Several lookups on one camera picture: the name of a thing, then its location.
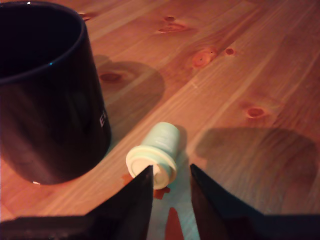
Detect pale green coffee capsule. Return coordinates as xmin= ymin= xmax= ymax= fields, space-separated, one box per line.
xmin=125 ymin=121 xmax=181 ymax=190

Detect black mug with white lettering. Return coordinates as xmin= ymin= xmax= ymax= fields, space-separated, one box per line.
xmin=0 ymin=1 xmax=113 ymax=185

